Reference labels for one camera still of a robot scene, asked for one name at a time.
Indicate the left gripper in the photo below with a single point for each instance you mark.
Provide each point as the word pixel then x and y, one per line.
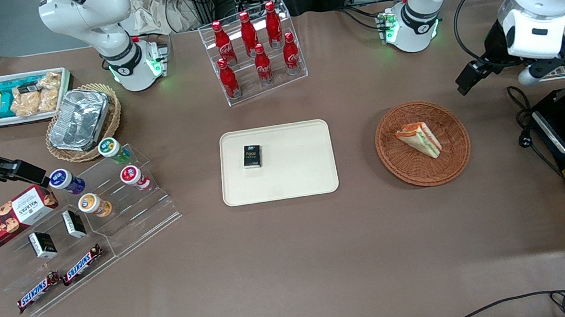
pixel 495 50

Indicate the triangular sandwich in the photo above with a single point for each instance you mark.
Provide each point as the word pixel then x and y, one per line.
pixel 421 138

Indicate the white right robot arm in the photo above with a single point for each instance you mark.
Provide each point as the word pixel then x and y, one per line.
pixel 89 16

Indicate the round brown wicker basket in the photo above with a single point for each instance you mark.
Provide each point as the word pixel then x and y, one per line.
pixel 409 166

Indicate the oval tan wicker basket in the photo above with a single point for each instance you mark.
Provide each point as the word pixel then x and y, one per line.
pixel 112 113

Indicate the beige plastic tray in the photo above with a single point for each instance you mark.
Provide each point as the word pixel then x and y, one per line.
pixel 294 173

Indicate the red Walkers cookie box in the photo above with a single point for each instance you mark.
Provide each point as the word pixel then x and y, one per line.
pixel 0 222

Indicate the small black white box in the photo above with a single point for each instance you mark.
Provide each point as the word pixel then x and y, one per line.
pixel 42 245
pixel 74 224

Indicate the teal snack box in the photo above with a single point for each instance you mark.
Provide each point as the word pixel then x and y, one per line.
pixel 6 106
pixel 17 83

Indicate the purple lid snack cup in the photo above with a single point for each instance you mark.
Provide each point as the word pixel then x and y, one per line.
pixel 65 180

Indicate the clear cracker bag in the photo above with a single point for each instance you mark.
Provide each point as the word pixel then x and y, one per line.
pixel 25 104
pixel 50 91

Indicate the Snickers chocolate bar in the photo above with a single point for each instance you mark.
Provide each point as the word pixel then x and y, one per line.
pixel 82 264
pixel 38 293

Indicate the orange lid snack cup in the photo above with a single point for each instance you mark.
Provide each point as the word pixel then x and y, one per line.
pixel 93 204

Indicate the aluminium foil container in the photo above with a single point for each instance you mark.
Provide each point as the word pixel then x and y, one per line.
pixel 79 119

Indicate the green lid snack cup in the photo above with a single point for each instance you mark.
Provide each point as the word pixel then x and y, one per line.
pixel 112 148

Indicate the red lid snack cup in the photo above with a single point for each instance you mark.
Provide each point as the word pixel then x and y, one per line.
pixel 133 177

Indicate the clear acrylic tiered stand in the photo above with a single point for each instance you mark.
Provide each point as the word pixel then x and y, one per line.
pixel 137 221

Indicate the red Coca-Cola bottle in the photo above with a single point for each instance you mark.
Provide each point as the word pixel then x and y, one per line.
pixel 248 33
pixel 228 80
pixel 263 66
pixel 291 55
pixel 224 44
pixel 273 23

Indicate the clear acrylic bottle rack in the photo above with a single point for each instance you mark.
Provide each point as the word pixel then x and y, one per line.
pixel 275 87

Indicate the beige crumpled bag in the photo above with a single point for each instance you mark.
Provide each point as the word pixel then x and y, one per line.
pixel 151 12

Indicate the small black Face box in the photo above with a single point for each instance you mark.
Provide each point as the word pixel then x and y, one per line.
pixel 252 156

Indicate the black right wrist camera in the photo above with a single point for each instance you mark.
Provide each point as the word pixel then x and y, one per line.
pixel 27 175

